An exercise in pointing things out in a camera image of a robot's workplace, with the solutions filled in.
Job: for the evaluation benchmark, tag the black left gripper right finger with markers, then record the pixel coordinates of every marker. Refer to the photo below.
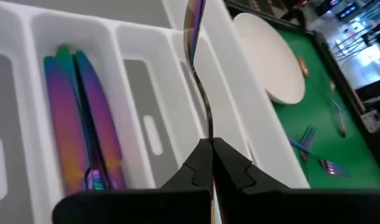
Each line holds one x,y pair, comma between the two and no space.
271,208

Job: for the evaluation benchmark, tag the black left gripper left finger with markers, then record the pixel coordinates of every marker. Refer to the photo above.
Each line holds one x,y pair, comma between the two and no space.
146,208

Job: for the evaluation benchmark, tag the iridescent rainbow fork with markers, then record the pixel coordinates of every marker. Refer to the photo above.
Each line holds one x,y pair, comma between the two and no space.
333,169
307,135
342,130

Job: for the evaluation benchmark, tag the white plastic cutlery tray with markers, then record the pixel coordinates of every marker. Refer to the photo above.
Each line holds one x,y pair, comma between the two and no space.
233,93

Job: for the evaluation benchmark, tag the white round plate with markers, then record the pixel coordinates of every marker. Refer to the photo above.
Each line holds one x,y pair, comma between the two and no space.
268,59

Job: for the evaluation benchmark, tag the black aluminium table frame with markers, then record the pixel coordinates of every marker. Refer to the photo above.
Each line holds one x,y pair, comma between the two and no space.
350,85

